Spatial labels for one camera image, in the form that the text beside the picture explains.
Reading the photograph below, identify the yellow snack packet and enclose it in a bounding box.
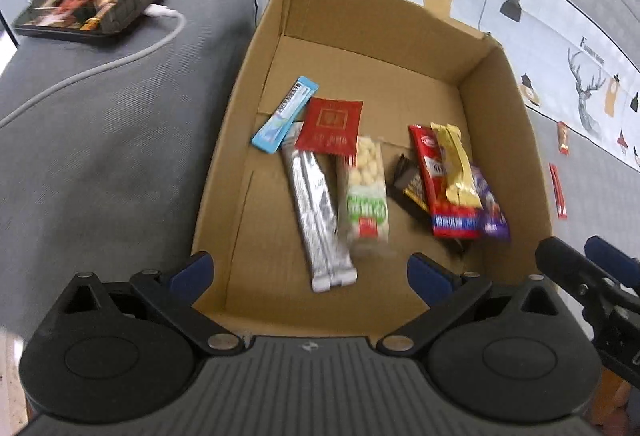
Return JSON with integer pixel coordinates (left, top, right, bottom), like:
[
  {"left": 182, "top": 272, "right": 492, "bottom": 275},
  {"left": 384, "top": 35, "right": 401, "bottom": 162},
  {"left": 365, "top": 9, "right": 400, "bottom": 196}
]
[{"left": 431, "top": 122, "right": 484, "bottom": 210}]

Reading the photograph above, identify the purple snack packet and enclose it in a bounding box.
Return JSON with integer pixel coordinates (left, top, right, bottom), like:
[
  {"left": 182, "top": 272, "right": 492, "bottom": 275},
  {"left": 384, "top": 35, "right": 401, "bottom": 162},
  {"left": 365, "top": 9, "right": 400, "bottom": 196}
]
[{"left": 470, "top": 166, "right": 511, "bottom": 242}]

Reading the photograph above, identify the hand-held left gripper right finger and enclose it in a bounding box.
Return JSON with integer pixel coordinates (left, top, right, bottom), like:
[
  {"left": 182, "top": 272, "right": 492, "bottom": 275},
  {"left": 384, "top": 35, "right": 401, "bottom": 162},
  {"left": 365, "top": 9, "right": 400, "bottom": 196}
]
[{"left": 377, "top": 252, "right": 577, "bottom": 357}]

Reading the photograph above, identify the blue snack stick packet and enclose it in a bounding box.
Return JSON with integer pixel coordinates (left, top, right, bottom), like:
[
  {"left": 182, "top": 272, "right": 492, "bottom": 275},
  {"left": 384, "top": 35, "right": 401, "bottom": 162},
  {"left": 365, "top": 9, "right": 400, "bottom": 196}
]
[{"left": 251, "top": 76, "right": 320, "bottom": 155}]

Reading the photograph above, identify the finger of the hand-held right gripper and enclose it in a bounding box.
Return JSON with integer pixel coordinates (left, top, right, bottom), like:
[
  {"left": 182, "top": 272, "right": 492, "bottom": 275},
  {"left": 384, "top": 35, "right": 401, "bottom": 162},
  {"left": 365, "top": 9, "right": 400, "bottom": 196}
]
[
  {"left": 535, "top": 236, "right": 632, "bottom": 317},
  {"left": 584, "top": 235, "right": 640, "bottom": 289}
]

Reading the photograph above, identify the black smartphone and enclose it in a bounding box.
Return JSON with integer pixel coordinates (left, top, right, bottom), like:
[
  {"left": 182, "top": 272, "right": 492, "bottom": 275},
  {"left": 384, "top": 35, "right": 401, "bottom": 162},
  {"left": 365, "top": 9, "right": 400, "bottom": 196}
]
[{"left": 12, "top": 0, "right": 171, "bottom": 48}]

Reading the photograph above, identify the white charging cable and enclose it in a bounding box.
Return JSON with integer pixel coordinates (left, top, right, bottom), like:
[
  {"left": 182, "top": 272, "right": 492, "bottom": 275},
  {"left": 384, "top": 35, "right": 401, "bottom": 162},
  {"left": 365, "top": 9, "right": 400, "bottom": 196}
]
[{"left": 0, "top": 3, "right": 187, "bottom": 130}]

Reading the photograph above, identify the dark brown chocolate packet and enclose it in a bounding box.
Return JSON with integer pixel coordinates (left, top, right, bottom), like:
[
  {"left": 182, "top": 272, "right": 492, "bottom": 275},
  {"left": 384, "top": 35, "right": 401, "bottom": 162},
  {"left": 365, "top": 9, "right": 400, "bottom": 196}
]
[{"left": 390, "top": 154, "right": 431, "bottom": 215}]

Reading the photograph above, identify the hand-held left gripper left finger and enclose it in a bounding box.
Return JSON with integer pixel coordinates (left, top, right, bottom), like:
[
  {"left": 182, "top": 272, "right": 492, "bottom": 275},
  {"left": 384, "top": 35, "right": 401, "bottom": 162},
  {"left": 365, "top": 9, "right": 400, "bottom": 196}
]
[{"left": 44, "top": 251, "right": 246, "bottom": 357}]

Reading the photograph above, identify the red-orange snack stick packet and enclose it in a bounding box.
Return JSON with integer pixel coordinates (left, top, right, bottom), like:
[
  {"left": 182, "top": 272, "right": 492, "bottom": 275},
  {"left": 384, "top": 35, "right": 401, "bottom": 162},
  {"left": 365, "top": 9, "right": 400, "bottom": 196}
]
[{"left": 556, "top": 121, "right": 572, "bottom": 156}]

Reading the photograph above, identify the brown cardboard box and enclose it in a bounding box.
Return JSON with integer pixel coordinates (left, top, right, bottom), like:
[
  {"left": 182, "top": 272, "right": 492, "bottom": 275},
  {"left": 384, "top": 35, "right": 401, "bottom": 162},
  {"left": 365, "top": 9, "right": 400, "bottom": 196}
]
[{"left": 191, "top": 0, "right": 554, "bottom": 342}]

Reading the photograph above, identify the red square snack packet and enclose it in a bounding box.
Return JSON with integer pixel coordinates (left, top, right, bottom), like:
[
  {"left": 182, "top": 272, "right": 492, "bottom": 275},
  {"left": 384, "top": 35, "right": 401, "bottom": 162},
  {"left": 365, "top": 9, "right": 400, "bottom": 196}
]
[{"left": 294, "top": 97, "right": 365, "bottom": 157}]

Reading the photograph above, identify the green label peanut packet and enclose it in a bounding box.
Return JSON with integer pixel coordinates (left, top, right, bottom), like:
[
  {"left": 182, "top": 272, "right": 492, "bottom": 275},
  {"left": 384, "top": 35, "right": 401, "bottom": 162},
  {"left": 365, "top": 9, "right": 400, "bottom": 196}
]
[{"left": 336, "top": 135, "right": 392, "bottom": 258}]

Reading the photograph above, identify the thin red snack stick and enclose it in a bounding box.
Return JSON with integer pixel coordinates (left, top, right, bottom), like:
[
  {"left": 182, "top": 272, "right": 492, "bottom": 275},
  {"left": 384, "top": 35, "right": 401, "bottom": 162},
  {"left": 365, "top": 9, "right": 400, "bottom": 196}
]
[{"left": 548, "top": 162, "right": 569, "bottom": 221}]

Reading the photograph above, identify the silver foil snack packet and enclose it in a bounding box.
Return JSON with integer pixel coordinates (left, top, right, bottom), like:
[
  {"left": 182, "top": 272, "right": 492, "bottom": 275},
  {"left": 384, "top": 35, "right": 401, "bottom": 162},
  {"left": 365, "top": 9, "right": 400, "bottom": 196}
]
[{"left": 280, "top": 121, "right": 359, "bottom": 293}]

